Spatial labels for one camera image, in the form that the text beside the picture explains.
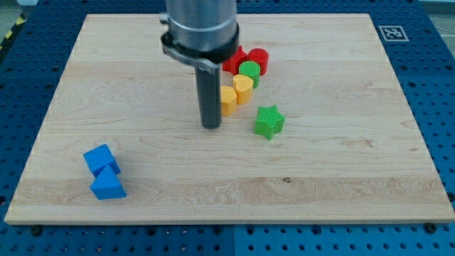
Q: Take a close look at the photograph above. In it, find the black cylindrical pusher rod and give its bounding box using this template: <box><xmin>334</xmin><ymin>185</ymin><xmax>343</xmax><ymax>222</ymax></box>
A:
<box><xmin>196</xmin><ymin>67</ymin><xmax>222</xmax><ymax>129</ymax></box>

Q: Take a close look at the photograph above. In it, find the green star block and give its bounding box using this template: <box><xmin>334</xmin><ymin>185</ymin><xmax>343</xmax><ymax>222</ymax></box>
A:
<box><xmin>254</xmin><ymin>105</ymin><xmax>285</xmax><ymax>140</ymax></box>

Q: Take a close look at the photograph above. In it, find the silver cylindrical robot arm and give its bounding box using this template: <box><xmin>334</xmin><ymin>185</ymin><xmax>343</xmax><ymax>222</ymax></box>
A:
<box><xmin>159</xmin><ymin>0</ymin><xmax>240</xmax><ymax>129</ymax></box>

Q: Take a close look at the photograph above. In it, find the red star block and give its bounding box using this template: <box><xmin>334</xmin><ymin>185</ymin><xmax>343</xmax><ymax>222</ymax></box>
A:
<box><xmin>222</xmin><ymin>46</ymin><xmax>248</xmax><ymax>75</ymax></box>

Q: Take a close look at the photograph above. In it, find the yellow pentagon block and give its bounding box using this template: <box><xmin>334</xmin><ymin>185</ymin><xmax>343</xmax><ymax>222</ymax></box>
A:
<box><xmin>220</xmin><ymin>86</ymin><xmax>237</xmax><ymax>116</ymax></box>

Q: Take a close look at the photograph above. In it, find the yellow heart block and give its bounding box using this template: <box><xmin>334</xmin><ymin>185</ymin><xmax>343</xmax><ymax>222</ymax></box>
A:
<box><xmin>233</xmin><ymin>75</ymin><xmax>254</xmax><ymax>105</ymax></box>

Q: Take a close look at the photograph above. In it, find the green cylinder block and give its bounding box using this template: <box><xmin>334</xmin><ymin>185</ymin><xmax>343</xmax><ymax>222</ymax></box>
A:
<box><xmin>239</xmin><ymin>60</ymin><xmax>261</xmax><ymax>88</ymax></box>

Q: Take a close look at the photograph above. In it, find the red cylinder block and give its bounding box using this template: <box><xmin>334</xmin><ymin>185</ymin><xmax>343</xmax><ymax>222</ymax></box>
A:
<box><xmin>247</xmin><ymin>48</ymin><xmax>269</xmax><ymax>76</ymax></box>

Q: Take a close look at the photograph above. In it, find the blue cube block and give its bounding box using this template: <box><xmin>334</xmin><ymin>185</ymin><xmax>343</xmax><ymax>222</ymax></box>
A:
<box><xmin>83</xmin><ymin>144</ymin><xmax>121</xmax><ymax>177</ymax></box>

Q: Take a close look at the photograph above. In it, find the blue triangle block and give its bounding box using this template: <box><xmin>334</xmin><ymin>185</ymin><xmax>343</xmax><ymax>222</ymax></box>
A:
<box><xmin>90</xmin><ymin>166</ymin><xmax>127</xmax><ymax>200</ymax></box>

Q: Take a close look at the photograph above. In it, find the wooden board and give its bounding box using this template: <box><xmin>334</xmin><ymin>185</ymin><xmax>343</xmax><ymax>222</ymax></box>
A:
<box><xmin>5</xmin><ymin>14</ymin><xmax>454</xmax><ymax>225</ymax></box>

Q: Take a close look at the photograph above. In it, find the white fiducial marker tag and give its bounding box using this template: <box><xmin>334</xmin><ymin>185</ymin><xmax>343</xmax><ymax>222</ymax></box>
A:
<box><xmin>378</xmin><ymin>25</ymin><xmax>409</xmax><ymax>42</ymax></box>

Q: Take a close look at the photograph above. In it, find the black and yellow hazard tape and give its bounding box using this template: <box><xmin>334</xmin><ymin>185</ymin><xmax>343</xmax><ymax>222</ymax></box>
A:
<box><xmin>1</xmin><ymin>14</ymin><xmax>27</xmax><ymax>52</ymax></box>

